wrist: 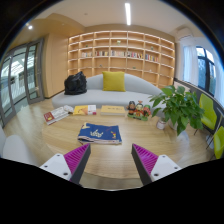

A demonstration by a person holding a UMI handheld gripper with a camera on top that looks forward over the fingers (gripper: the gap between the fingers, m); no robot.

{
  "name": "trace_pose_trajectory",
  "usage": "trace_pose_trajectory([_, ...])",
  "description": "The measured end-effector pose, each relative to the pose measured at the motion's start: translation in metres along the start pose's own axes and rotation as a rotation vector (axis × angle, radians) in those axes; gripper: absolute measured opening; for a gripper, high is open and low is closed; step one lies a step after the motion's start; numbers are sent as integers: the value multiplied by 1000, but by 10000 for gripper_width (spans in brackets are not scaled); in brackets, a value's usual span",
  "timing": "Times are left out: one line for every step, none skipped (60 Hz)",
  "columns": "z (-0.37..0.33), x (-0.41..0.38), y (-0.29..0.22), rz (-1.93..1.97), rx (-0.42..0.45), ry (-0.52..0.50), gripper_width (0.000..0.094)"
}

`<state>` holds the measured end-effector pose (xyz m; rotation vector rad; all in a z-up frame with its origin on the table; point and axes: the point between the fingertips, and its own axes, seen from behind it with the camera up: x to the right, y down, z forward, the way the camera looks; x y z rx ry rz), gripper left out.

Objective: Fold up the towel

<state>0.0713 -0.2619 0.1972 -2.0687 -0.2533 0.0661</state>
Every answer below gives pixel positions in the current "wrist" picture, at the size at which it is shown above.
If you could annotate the grey-framed glass door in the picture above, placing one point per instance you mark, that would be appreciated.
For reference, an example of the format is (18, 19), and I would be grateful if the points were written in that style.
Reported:
(18, 78)

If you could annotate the white open magazine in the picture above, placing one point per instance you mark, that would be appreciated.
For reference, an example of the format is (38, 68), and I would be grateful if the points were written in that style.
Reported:
(60, 113)

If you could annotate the yellow cushion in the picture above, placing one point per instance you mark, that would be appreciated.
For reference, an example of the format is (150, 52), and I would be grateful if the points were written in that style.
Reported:
(114, 81)

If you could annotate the wooden wall shelf unit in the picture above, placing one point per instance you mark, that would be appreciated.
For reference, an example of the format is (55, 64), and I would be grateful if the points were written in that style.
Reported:
(121, 48)

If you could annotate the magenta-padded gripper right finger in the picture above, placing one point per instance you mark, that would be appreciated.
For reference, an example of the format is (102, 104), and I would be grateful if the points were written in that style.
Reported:
(160, 166)

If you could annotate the long ceiling light strip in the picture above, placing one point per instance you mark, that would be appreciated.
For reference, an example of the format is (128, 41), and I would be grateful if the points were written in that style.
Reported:
(128, 13)

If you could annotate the colourful figurine trio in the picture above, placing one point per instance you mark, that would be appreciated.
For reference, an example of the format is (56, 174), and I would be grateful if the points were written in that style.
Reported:
(139, 110)

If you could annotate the grey curved sofa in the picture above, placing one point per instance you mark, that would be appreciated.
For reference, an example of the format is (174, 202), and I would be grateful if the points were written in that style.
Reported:
(96, 96)

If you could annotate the white sheer curtain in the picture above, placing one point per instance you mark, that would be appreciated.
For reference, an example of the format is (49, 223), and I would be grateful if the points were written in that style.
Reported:
(190, 63)

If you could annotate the lime green chair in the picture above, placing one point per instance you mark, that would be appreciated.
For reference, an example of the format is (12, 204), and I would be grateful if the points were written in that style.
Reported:
(208, 113)
(219, 141)

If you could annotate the small white patterned pouch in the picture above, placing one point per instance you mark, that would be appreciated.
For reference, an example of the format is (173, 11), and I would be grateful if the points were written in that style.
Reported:
(68, 108)

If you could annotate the flat yellow book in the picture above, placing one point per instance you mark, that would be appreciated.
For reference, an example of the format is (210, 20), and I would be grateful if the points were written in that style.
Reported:
(113, 110)

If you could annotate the yellow and white book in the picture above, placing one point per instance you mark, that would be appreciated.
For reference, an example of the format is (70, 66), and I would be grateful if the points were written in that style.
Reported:
(82, 110)

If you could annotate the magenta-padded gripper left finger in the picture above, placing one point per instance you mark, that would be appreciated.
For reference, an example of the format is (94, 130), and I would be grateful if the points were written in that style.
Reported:
(63, 166)

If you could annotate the green potted plant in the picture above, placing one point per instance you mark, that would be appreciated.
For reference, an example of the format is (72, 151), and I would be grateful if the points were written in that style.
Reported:
(178, 106)

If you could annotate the round ceiling spotlight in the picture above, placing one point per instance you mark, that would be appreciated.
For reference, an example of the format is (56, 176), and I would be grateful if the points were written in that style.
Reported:
(30, 27)

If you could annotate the blue patterned towel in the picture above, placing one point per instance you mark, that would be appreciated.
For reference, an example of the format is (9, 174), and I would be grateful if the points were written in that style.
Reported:
(100, 133)

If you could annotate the black backpack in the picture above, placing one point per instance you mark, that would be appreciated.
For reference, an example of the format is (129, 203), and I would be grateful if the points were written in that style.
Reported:
(75, 83)

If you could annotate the red-covered book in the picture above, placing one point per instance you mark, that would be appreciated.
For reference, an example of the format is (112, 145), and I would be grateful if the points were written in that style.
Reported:
(49, 117)

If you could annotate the white chair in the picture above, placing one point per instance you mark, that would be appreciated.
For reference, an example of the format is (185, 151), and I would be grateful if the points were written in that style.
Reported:
(16, 148)

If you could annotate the dark-framed window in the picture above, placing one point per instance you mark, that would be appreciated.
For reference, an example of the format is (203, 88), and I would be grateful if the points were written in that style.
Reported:
(206, 70)

